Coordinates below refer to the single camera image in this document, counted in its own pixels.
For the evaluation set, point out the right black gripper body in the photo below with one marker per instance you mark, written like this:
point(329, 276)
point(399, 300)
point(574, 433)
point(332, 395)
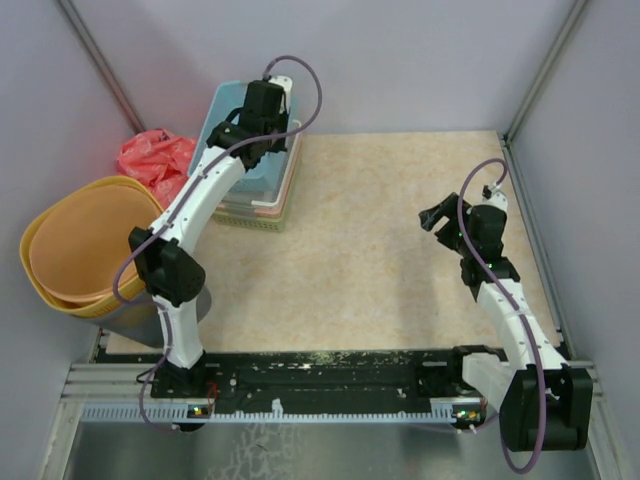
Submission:
point(452, 236)

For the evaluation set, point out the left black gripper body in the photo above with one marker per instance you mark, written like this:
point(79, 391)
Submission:
point(279, 126)

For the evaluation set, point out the blue perforated plastic basket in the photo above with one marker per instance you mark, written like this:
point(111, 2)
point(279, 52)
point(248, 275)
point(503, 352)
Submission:
point(228, 96)

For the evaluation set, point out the white perforated plastic basket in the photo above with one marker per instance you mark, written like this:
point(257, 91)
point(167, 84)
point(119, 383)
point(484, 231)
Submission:
point(264, 189)

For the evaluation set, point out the pink perforated plastic basket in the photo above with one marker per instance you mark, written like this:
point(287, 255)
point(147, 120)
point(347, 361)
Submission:
point(263, 197)

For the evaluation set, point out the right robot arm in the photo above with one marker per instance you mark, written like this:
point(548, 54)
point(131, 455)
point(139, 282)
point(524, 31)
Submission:
point(543, 402)

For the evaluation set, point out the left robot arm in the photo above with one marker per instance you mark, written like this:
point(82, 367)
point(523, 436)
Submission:
point(236, 136)

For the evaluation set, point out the red plastic bag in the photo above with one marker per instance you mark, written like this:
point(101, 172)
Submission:
point(159, 160)

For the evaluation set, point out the green perforated plastic basket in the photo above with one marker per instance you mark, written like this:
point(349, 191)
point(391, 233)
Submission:
point(250, 225)

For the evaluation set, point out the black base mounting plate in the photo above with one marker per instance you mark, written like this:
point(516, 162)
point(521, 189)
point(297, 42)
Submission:
point(387, 381)

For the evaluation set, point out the grey plastic bin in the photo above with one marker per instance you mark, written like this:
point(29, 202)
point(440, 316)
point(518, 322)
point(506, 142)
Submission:
point(143, 323)

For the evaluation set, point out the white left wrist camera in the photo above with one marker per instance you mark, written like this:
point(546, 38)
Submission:
point(286, 83)

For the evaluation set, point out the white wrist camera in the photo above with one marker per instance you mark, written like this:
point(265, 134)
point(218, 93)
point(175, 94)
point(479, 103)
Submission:
point(493, 196)
point(286, 83)

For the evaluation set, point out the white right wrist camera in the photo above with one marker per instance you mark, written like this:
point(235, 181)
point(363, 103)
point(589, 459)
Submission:
point(493, 196)

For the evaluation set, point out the white slotted cable duct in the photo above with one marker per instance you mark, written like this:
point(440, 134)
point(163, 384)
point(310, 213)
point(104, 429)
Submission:
point(440, 414)

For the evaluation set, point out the aluminium frame rail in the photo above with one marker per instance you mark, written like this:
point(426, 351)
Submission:
point(97, 382)

